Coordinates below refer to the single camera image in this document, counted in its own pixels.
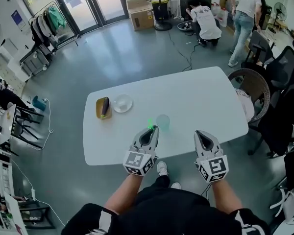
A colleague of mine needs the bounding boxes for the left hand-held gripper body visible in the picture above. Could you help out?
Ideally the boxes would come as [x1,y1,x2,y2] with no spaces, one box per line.
[123,143,159,177]

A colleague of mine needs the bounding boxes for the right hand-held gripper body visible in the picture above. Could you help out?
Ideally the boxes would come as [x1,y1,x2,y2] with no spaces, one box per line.
[195,150,229,183]

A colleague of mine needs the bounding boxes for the translucent green cup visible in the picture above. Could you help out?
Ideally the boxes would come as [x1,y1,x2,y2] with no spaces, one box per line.
[156,114,171,132]

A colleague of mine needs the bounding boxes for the person's right forearm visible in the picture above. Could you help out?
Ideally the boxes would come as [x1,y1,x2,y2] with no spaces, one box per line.
[210,179,243,215]

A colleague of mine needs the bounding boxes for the person's left forearm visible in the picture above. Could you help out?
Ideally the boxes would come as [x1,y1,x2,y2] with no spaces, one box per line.
[104,174,142,215]

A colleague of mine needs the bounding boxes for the person's left white shoe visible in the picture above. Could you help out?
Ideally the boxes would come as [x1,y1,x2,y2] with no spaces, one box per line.
[156,161,168,176]

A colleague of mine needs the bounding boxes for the person's black trousers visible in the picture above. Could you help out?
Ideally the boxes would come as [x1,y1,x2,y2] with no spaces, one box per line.
[154,174,171,193]

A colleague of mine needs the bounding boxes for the clear glass saucer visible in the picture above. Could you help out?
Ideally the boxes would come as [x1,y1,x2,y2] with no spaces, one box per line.
[112,94,133,114]

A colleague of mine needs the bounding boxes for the dark purple eggplant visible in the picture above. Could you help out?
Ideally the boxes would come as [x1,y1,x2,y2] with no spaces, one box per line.
[101,97,110,118]

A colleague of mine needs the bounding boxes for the yellow tray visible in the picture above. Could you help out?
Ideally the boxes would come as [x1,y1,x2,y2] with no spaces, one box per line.
[96,96,113,120]

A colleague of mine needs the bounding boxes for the person's black shirt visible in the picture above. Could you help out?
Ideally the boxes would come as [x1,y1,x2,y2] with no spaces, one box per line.
[61,187,270,235]

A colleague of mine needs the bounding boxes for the black mesh office chair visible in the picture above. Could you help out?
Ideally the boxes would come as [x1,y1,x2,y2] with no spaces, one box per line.
[266,45,294,90]
[247,81,294,158]

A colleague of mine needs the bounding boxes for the brown wicker chair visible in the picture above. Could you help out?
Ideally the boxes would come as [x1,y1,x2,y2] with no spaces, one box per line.
[227,68,271,124]

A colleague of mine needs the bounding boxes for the white chair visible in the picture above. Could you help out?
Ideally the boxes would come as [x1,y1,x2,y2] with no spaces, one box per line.
[269,185,294,227]

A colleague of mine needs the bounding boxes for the teal box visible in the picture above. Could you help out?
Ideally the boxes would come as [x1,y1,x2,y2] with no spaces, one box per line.
[32,95,47,112]

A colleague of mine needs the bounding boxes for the grey office chair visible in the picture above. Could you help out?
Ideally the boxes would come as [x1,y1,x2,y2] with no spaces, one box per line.
[245,30,277,67]

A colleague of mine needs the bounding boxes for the black metal stool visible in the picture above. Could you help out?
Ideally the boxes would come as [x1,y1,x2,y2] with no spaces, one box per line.
[7,101,45,149]

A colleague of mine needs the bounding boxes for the grey round basin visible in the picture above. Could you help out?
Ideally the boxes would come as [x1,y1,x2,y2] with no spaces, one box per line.
[177,21,194,31]

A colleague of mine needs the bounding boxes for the grey metal cart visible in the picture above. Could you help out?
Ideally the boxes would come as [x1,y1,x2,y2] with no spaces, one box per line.
[19,49,51,77]

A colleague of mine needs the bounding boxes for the black bin yellow lid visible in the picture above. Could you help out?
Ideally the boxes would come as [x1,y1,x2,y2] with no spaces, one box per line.
[151,0,170,22]

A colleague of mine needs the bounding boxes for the white plastic bag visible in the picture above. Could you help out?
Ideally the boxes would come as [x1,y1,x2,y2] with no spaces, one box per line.
[212,2,228,28]

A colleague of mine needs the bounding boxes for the large black standing fan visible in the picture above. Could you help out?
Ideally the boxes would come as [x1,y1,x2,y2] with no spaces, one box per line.
[136,0,179,31]

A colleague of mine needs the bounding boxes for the white round side table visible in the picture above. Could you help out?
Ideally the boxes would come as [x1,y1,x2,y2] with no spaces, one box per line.
[0,104,17,145]

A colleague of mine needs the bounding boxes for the pale cardboard box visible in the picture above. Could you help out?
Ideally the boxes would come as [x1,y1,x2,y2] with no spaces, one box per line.
[126,0,152,10]

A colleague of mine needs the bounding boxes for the white cluttered shelf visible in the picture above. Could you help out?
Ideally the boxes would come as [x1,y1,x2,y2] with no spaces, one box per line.
[0,147,27,235]

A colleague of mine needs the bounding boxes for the metal clothes rack with garments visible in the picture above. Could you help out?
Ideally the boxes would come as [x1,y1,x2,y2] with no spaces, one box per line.
[28,1,67,56]

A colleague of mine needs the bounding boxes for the black framed glass door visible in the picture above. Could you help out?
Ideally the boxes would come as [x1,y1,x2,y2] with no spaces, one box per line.
[50,0,128,33]

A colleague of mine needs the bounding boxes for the white drawer cabinet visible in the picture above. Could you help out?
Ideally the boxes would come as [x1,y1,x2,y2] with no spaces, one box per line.
[0,54,30,89]

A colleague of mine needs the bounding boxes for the open brown cardboard box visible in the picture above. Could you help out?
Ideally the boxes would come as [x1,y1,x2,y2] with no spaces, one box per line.
[220,0,238,9]

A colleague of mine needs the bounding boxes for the small black standing fan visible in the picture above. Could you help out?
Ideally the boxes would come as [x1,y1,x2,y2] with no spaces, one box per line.
[269,2,288,34]

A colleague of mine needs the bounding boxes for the white floor cable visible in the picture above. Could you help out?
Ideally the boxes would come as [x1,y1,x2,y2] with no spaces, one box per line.
[43,98,54,151]

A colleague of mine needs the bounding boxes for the long black floor cable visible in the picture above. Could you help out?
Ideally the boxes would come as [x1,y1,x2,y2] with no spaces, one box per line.
[168,29,199,72]

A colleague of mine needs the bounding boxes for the blue wall poster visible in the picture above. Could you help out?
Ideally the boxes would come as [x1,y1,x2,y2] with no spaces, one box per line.
[11,9,24,25]

